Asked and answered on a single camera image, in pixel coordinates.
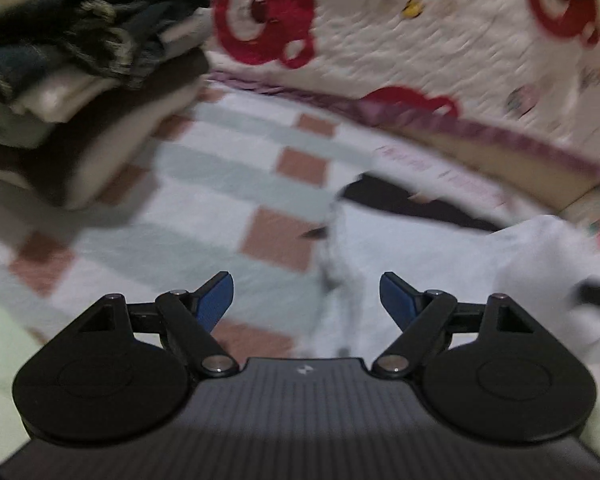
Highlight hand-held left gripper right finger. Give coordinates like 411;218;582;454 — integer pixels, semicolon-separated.
371;271;537;377

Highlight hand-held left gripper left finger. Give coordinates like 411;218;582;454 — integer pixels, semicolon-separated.
75;271;239;378

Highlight white t-shirt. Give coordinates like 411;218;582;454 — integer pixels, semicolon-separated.
312;200;600;367

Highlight stack of folded clothes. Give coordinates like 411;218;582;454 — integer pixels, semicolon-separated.
0;47;212;207

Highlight cream bed base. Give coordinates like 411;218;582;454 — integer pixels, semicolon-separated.
410;127;600;209

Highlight checkered dog printed blanket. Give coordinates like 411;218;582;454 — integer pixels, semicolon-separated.
0;77;600;376

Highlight cream folded garment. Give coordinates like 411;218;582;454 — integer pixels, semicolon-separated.
62;80;207;212

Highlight white folded garment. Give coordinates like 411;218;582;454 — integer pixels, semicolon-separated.
10;7;216;124

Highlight bear printed quilt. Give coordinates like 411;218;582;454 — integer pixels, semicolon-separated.
200;0;600;183

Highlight grey folded garment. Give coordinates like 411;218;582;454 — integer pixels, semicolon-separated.
0;104;57;150

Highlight blue frayed folded jeans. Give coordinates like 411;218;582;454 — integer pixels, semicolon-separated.
0;42;153;107

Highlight dark faded folded jeans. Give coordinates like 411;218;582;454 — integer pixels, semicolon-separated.
0;0;217;78

